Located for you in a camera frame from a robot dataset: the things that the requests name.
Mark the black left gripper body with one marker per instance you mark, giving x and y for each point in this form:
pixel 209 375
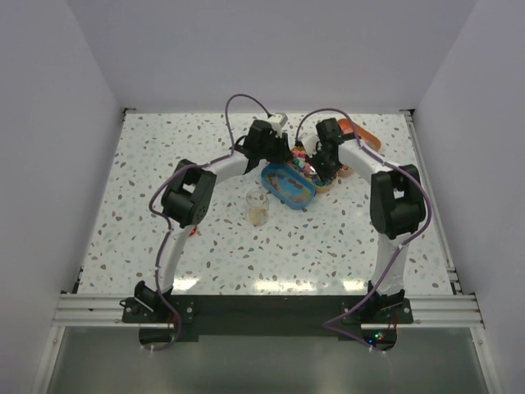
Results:
pixel 275 149

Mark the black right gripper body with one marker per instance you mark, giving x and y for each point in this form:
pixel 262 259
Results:
pixel 326 168

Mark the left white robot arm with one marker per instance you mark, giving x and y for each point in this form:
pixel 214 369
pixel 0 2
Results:
pixel 184 198

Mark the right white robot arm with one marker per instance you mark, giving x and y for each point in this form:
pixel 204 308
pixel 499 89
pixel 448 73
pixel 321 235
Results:
pixel 396 199

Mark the pink oval lollipop tray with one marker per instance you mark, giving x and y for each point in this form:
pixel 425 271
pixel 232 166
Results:
pixel 345 171

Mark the yellow oval candy tray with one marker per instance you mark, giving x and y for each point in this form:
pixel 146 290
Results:
pixel 299 164

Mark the blue oval candy tray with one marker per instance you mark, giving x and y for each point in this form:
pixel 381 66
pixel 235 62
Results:
pixel 287 185

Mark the orange oval candy tray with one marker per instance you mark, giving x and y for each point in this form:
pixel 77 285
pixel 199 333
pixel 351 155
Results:
pixel 369 139

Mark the clear glass jar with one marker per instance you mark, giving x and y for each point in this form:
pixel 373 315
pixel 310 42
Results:
pixel 257 207

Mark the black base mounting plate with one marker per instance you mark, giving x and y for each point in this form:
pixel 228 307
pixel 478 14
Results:
pixel 186 318

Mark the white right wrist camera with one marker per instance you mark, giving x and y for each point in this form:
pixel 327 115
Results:
pixel 309 142

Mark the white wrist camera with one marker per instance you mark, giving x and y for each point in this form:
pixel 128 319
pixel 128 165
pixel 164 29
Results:
pixel 309 142
pixel 278 121

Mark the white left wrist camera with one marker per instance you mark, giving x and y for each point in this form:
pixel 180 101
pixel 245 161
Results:
pixel 278 121

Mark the aluminium frame rail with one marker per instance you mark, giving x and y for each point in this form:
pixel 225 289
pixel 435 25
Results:
pixel 453 320

